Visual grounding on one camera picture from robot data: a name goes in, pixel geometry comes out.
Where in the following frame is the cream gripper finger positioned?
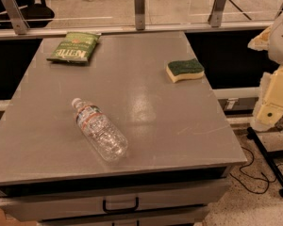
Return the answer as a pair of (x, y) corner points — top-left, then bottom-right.
(250, 65), (283, 132)
(247, 26), (272, 51)

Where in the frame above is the clear plastic water bottle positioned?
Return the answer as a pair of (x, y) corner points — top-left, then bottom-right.
(72, 98), (128, 162)

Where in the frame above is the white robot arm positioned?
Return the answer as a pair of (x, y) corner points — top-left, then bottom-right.
(248, 12), (283, 131)

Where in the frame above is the green and yellow sponge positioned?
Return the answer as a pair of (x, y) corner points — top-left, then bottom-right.
(166, 58), (205, 83)

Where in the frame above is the black stand leg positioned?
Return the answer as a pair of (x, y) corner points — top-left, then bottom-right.
(247, 127), (283, 198)

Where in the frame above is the grey drawer cabinet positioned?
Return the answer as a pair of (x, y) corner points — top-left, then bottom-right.
(0, 165), (234, 226)

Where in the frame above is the green kettle chips bag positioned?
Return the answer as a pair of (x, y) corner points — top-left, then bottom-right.
(47, 32), (101, 64)

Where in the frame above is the black office chair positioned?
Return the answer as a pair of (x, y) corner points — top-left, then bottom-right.
(0, 0), (55, 29)

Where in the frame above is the right metal railing bracket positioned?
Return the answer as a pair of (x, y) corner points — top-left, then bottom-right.
(208, 0), (226, 27)

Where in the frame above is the metal railing bracket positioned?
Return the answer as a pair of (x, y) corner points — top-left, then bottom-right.
(1, 0), (29, 35)
(208, 0), (226, 27)
(134, 0), (145, 30)

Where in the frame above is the middle metal railing bracket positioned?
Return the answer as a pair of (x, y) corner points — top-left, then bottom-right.
(134, 0), (145, 30)

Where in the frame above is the black drawer handle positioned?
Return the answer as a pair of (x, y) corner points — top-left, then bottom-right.
(102, 197), (140, 214)

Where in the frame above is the left metal railing bracket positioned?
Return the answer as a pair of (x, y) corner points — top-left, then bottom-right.
(1, 0), (29, 35)

